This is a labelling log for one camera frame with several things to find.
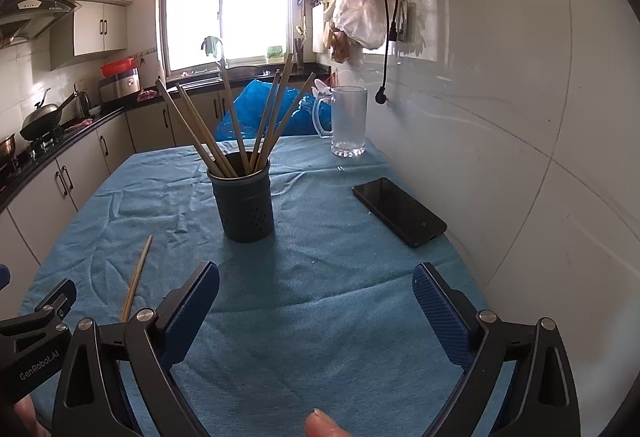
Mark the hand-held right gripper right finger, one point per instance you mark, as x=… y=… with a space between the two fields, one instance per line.
x=445 y=317

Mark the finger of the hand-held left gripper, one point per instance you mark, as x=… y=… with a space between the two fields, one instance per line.
x=4 y=277
x=35 y=352

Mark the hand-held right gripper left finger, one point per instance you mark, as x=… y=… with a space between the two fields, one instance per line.
x=192 y=312

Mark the single bamboo chopstick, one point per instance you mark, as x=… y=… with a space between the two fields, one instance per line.
x=135 y=282

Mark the dark grey utensil holder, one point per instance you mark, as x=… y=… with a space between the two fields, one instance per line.
x=245 y=212

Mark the bunch of bamboo chopsticks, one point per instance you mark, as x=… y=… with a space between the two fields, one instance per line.
x=257 y=149

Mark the person's left hand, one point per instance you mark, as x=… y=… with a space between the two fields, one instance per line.
x=27 y=422

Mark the person's right hand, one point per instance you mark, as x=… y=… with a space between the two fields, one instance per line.
x=322 y=427

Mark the black smartphone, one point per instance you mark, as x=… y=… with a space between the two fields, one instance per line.
x=400 y=212

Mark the blue tablecloth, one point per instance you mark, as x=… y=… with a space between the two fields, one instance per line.
x=325 y=277

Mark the metal pot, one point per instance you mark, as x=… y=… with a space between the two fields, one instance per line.
x=6 y=148

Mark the beige base cabinets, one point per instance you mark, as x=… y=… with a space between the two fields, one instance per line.
x=75 y=167

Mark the gas stove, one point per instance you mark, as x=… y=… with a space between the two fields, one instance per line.
x=42 y=144

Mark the black wok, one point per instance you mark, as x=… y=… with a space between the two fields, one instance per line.
x=42 y=122

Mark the pink rag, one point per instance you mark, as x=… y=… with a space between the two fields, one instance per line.
x=146 y=95
x=80 y=123

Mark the metal kettle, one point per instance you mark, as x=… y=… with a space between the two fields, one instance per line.
x=83 y=104

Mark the glass mug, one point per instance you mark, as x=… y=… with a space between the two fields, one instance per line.
x=350 y=122

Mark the silver rice cooker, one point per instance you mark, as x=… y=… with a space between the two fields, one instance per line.
x=120 y=87

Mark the blue plastic bag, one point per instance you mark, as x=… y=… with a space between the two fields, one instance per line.
x=305 y=119

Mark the red basin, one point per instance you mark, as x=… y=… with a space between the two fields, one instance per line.
x=118 y=67

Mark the kitchen sink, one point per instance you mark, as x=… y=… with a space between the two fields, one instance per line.
x=250 y=72

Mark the sink faucet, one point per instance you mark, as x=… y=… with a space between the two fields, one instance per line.
x=220 y=62

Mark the white plastic bag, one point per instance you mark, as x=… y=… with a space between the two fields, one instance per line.
x=322 y=90

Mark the range hood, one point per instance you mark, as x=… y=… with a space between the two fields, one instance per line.
x=35 y=14

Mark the black countertop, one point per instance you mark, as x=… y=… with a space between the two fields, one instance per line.
x=317 y=68

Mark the dark chopstick caddy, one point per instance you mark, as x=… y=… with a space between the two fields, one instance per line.
x=299 y=57

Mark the tan hanging bag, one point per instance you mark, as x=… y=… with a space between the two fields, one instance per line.
x=342 y=47

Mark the white cutting board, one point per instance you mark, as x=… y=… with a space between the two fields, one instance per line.
x=318 y=29

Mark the clear hanging plastic bag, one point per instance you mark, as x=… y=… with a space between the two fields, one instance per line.
x=360 y=12

